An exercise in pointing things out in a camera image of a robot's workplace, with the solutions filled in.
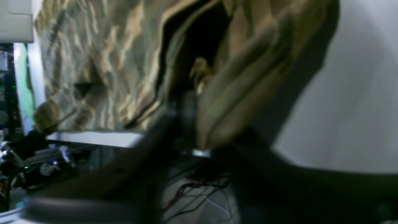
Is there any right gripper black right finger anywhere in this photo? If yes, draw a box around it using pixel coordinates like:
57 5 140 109
197 90 397 224

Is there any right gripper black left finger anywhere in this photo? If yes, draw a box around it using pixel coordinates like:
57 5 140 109
25 91 193 224

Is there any camouflage T-shirt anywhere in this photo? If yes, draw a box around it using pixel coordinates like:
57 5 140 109
34 0 339 149

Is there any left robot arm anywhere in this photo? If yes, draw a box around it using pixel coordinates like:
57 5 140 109
1 131 96 212

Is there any black cable bundle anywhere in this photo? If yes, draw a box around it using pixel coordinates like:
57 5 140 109
160 174 232 224

